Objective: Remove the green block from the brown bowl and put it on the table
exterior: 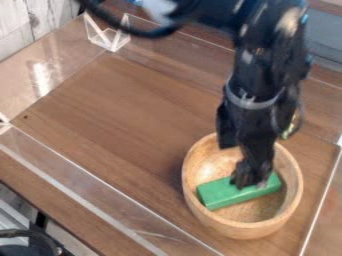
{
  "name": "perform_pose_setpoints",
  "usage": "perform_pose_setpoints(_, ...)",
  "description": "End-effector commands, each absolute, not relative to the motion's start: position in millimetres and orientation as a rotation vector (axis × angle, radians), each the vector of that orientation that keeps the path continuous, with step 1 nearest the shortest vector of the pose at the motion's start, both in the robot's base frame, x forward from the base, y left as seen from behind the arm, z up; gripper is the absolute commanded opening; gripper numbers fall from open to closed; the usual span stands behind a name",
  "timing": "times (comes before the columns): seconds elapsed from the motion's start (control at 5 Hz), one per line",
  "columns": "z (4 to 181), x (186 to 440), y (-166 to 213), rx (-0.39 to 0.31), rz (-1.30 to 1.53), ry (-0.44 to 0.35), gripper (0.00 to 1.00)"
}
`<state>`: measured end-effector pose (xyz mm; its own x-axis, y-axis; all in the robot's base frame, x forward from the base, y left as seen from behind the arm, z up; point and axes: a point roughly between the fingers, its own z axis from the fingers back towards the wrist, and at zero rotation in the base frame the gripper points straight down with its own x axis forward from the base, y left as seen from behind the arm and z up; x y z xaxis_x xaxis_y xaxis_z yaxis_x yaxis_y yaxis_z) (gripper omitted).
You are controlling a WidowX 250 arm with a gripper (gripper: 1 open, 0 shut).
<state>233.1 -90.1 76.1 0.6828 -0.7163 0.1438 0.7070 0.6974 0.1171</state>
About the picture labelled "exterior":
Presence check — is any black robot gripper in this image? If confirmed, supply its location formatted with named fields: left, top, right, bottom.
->
left=216, top=80, right=300, bottom=190

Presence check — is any green rectangular block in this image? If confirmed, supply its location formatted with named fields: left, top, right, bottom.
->
left=196, top=172, right=282, bottom=211

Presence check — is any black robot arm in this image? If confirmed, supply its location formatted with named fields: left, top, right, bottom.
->
left=78, top=0, right=311, bottom=189

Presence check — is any brown wooden bowl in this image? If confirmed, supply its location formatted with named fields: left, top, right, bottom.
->
left=181, top=133, right=303, bottom=240

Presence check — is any red plush strawberry toy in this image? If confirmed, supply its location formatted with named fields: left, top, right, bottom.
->
left=280, top=114, right=296, bottom=140

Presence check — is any clear acrylic front barrier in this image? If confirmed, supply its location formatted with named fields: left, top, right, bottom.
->
left=0, top=124, right=223, bottom=256

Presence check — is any black device lower left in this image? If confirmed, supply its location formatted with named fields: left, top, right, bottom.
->
left=0, top=221, right=74, bottom=256

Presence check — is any clear acrylic corner bracket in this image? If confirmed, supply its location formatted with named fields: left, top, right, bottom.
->
left=82, top=13, right=131, bottom=52

